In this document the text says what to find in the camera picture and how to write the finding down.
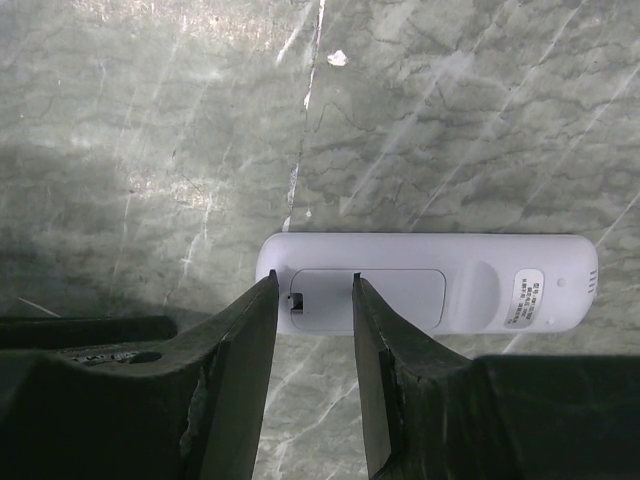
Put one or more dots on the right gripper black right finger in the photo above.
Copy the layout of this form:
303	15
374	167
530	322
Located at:
431	413

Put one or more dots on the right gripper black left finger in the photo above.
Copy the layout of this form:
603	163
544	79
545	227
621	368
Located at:
136	398

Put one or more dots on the white remote control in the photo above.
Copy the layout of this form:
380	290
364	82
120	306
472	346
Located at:
495	283

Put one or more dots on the white battery cover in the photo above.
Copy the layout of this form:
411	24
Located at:
320	300

